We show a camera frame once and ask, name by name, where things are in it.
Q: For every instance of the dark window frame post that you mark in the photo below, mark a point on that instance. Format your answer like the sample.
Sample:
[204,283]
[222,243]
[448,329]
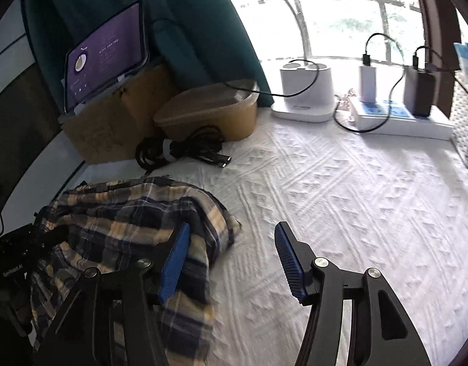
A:
[436,15]

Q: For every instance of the white power strip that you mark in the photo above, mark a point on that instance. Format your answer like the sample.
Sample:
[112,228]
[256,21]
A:
[390,124]

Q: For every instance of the white charger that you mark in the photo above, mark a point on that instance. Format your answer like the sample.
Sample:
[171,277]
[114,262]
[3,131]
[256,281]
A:
[367,84]

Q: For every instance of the brown cardboard box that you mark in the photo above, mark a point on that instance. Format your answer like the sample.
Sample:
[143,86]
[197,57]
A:
[104,133]

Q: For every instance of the white desk lamp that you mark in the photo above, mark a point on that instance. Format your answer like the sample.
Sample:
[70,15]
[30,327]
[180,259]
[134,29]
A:
[306,95]

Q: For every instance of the teal curtain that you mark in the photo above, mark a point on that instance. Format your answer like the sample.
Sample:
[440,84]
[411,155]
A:
[203,26]

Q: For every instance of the tablet with purple screen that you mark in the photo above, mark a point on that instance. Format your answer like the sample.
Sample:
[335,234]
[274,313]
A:
[104,53]

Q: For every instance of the plaid flannel shirt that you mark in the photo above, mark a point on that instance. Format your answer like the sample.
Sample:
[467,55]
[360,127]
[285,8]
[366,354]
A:
[116,213]

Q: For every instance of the beige lidded container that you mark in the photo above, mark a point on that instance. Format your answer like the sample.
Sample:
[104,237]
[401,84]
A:
[211,118]

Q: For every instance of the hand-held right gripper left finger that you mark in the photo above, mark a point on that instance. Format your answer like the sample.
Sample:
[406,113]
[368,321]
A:
[173,267]

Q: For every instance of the black charger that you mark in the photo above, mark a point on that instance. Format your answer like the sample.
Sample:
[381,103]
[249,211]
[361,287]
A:
[418,91]

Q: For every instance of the white textured bedspread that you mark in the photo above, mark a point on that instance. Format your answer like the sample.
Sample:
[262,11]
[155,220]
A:
[333,198]

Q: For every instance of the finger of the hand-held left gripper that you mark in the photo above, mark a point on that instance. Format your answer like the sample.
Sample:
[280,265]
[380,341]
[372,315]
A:
[49,236]

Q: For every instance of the white perforated basket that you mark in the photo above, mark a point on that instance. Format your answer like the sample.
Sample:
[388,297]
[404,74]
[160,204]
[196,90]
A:
[466,122]

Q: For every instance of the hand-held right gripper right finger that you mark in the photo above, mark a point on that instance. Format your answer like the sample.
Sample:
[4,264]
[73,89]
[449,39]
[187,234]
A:
[291,263]

